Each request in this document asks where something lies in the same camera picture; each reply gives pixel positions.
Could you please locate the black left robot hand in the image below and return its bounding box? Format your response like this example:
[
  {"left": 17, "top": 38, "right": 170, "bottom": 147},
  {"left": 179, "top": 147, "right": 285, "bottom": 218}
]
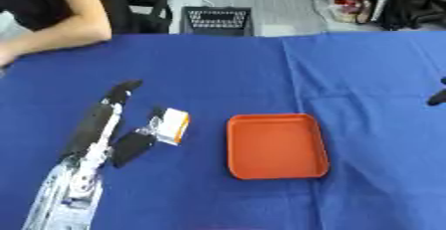
[{"left": 57, "top": 79, "right": 169, "bottom": 169}]

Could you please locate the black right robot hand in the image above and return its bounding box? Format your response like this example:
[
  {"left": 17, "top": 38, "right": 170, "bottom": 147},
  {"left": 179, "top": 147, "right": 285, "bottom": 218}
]
[{"left": 425, "top": 76, "right": 446, "bottom": 107}]

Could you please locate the white and orange box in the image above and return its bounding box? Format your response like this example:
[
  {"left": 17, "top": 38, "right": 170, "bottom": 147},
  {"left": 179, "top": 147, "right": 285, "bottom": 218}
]
[{"left": 151, "top": 107, "right": 192, "bottom": 147}]

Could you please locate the pile of bags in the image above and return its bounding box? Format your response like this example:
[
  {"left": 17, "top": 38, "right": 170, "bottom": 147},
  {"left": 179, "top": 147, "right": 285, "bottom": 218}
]
[{"left": 328, "top": 0, "right": 446, "bottom": 31}]

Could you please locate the person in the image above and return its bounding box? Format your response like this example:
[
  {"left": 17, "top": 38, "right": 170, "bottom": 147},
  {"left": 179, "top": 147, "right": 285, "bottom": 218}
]
[{"left": 0, "top": 0, "right": 113, "bottom": 70}]

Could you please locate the black office chair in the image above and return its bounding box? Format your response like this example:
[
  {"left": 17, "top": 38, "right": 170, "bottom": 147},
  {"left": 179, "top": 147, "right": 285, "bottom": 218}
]
[{"left": 85, "top": 0, "right": 176, "bottom": 35}]

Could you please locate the black mesh basket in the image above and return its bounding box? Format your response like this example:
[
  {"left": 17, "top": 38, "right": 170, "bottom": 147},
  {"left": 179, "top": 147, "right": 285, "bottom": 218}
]
[{"left": 177, "top": 6, "right": 257, "bottom": 37}]

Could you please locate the orange plastic tray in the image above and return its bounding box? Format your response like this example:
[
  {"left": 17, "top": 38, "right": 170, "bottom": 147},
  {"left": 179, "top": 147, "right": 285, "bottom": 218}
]
[{"left": 224, "top": 113, "right": 332, "bottom": 180}]

